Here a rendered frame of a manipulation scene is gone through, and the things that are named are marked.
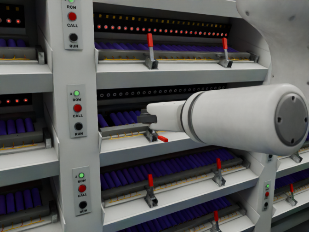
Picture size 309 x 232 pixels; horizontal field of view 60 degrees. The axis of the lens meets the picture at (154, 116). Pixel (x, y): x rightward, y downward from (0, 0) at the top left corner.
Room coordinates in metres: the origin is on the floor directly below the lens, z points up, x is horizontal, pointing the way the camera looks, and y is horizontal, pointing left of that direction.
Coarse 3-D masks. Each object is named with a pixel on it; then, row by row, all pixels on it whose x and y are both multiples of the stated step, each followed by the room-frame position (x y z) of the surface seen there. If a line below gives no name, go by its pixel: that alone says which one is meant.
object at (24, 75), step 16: (0, 16) 0.68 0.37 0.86; (16, 16) 0.69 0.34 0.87; (0, 32) 0.68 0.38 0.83; (16, 32) 0.70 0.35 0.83; (0, 48) 0.59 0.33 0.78; (16, 48) 0.61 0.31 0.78; (32, 48) 0.63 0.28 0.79; (48, 48) 0.59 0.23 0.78; (0, 64) 0.57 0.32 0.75; (16, 64) 0.59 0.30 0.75; (32, 64) 0.60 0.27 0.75; (48, 64) 0.61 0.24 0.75; (0, 80) 0.54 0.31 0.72; (16, 80) 0.55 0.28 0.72; (32, 80) 0.57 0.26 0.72; (48, 80) 0.58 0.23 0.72
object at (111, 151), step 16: (144, 96) 0.88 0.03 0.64; (160, 96) 0.91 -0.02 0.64; (176, 96) 0.94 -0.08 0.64; (112, 144) 0.67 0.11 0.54; (128, 144) 0.68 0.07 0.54; (144, 144) 0.70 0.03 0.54; (160, 144) 0.72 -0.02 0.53; (176, 144) 0.75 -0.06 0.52; (192, 144) 0.78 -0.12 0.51; (112, 160) 0.66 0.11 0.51; (128, 160) 0.68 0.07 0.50
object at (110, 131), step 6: (114, 126) 0.71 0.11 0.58; (120, 126) 0.72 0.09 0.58; (126, 126) 0.72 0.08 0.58; (132, 126) 0.73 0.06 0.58; (138, 126) 0.73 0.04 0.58; (144, 126) 0.74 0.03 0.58; (102, 132) 0.68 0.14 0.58; (108, 132) 0.69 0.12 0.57; (114, 132) 0.70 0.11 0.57; (120, 132) 0.71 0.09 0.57; (126, 132) 0.72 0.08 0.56; (132, 132) 0.73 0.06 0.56; (138, 132) 0.72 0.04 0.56; (156, 132) 0.75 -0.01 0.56; (114, 138) 0.68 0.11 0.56
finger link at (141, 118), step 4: (140, 116) 0.48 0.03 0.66; (144, 116) 0.48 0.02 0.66; (148, 116) 0.48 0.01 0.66; (152, 116) 0.47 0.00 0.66; (156, 116) 0.47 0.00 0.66; (140, 120) 0.48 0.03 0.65; (144, 120) 0.48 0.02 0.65; (148, 120) 0.47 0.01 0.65; (152, 120) 0.47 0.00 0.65; (156, 120) 0.47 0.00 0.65
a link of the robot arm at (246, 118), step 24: (216, 96) 0.36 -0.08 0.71; (240, 96) 0.32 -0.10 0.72; (264, 96) 0.29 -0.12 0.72; (288, 96) 0.29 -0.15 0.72; (192, 120) 0.38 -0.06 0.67; (216, 120) 0.34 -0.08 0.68; (240, 120) 0.30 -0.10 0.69; (264, 120) 0.28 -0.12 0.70; (288, 120) 0.29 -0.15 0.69; (216, 144) 0.37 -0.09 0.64; (240, 144) 0.32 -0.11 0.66; (264, 144) 0.28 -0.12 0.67; (288, 144) 0.28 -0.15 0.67
